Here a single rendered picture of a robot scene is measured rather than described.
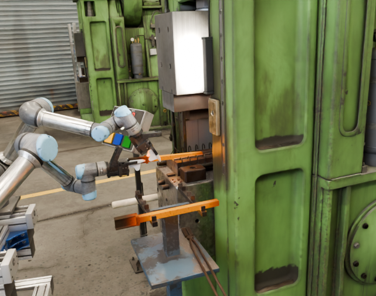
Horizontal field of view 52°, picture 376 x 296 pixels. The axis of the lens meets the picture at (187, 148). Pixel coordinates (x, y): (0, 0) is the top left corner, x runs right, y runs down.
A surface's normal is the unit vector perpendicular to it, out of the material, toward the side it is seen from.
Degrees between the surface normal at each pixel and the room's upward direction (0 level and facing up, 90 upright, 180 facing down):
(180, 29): 90
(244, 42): 89
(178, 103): 90
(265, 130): 89
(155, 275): 0
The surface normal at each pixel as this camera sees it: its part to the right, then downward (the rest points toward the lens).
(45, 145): 0.90, 0.02
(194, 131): 0.36, 0.25
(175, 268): -0.04, -0.96
